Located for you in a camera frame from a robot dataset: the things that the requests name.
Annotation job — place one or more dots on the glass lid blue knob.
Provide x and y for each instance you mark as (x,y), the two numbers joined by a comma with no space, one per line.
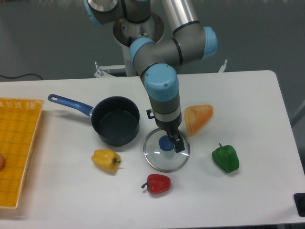
(160,154)

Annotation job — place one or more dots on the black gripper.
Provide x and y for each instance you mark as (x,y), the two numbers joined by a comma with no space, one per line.
(174,136)

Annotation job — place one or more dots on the black device table corner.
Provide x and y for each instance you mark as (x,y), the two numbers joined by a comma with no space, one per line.
(299,199)

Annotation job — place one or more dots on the black pot blue handle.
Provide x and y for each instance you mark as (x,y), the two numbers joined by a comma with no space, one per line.
(115,119)

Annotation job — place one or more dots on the red bell pepper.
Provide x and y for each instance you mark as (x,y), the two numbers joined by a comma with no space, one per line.
(157,183)

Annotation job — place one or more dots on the orange triangle bread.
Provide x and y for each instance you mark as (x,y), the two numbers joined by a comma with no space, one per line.
(196,117)

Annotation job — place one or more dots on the green bell pepper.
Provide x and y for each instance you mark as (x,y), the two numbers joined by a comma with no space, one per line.
(226,158)

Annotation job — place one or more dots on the yellow woven basket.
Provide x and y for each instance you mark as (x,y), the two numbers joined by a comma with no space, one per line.
(19,119)

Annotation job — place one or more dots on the yellow bell pepper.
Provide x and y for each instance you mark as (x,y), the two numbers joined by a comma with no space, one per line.
(107,160)

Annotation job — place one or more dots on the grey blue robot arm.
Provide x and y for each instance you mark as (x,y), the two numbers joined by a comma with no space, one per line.
(160,81)

